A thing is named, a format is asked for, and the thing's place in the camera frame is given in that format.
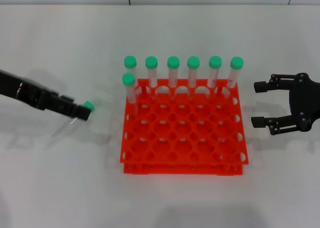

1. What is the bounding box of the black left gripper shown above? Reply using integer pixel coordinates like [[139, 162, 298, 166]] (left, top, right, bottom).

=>
[[0, 69, 91, 121]]

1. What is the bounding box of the orange plastic test tube rack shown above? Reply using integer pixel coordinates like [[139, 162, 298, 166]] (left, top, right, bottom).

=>
[[119, 78, 250, 175]]

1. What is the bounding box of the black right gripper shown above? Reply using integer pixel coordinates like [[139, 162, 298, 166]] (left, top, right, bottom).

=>
[[250, 72, 320, 136]]

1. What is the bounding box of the clear test tube green cap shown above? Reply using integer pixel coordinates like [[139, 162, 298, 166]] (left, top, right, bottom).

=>
[[123, 55, 140, 88], [166, 56, 181, 88], [121, 72, 139, 113], [187, 56, 201, 88], [226, 57, 245, 89], [145, 56, 159, 88], [206, 56, 223, 88], [51, 100, 96, 141]]

